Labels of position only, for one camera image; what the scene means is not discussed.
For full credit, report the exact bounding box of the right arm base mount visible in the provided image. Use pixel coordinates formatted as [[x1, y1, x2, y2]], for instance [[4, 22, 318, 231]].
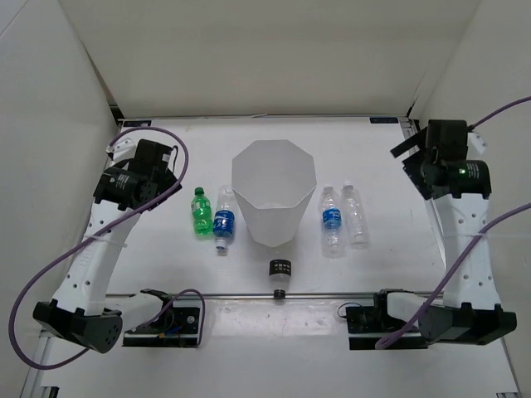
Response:
[[337, 289, 413, 351]]

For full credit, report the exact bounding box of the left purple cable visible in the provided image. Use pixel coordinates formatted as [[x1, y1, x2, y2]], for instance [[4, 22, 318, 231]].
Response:
[[8, 126, 205, 371]]

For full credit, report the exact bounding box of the black label plastic bottle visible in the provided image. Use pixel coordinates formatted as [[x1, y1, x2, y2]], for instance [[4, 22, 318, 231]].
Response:
[[269, 259, 292, 299]]

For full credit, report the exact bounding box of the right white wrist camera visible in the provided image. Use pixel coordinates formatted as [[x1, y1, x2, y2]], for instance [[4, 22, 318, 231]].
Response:
[[468, 131, 487, 159]]

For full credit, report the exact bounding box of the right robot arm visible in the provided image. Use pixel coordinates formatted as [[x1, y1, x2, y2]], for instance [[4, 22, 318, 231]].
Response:
[[373, 119, 517, 349]]

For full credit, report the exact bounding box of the blue label bottle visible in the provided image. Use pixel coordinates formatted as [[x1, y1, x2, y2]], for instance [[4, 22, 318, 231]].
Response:
[[212, 185, 237, 252], [319, 184, 345, 259]]

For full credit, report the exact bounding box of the clear unlabelled plastic bottle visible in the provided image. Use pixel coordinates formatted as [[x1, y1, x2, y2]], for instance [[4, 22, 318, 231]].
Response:
[[340, 182, 369, 249]]

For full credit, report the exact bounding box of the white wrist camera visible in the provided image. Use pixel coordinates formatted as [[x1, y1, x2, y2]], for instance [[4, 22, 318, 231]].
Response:
[[106, 138, 137, 163], [468, 131, 487, 159]]

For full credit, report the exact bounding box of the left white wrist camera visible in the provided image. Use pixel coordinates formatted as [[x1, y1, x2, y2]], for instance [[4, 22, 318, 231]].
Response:
[[106, 138, 137, 163]]

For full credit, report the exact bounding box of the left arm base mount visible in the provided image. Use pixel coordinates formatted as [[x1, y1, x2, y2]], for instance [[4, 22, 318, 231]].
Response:
[[122, 289, 206, 348]]

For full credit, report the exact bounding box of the purple cable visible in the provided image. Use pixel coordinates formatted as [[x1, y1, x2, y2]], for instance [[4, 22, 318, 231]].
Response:
[[375, 95, 531, 351], [8, 126, 205, 371]]

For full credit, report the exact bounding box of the green soda bottle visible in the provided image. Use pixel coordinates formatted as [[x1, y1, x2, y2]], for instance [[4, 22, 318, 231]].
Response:
[[191, 187, 213, 238]]

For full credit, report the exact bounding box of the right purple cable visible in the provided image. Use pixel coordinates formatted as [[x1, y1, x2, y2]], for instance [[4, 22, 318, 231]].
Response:
[[375, 95, 531, 351]]

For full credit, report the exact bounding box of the white plastic bin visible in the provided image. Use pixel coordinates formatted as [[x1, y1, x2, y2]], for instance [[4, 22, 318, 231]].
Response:
[[231, 139, 317, 247]]

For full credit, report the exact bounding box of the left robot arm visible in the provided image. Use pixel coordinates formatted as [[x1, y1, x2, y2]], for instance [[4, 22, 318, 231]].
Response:
[[32, 138, 177, 353]]

